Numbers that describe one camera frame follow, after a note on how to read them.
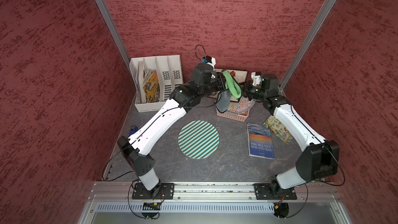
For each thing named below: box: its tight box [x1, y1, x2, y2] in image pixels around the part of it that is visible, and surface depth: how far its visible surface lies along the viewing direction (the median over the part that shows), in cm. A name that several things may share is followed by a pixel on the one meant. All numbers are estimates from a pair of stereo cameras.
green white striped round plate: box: [177, 119, 220, 160], surface depth 94 cm
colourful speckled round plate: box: [226, 96, 256, 114], surface depth 102 cm
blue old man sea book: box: [247, 122, 276, 160], surface depth 92 cm
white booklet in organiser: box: [137, 60, 148, 104], surface depth 94 cm
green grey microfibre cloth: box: [216, 71, 243, 114], surface depth 69 cm
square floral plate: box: [214, 67, 249, 84], surface depth 84 cm
